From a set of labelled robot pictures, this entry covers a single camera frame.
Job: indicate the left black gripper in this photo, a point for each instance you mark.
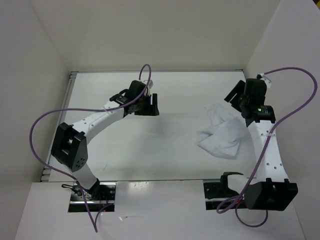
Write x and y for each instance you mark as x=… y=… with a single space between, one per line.
x=151 y=110

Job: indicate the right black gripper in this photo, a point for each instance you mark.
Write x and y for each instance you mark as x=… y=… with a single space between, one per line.
x=238 y=87

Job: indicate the white skirt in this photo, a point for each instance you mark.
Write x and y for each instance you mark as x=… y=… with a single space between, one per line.
x=223 y=137

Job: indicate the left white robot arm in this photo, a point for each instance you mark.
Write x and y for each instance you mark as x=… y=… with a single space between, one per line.
x=70 y=144

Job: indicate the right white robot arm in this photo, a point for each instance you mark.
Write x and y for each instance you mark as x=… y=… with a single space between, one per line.
x=270 y=188

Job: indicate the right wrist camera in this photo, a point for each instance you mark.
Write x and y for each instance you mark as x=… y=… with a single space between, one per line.
x=264 y=78

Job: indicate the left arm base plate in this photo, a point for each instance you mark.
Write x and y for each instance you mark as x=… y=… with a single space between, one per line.
x=103 y=198

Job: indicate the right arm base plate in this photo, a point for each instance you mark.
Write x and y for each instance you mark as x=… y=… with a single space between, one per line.
x=215 y=193

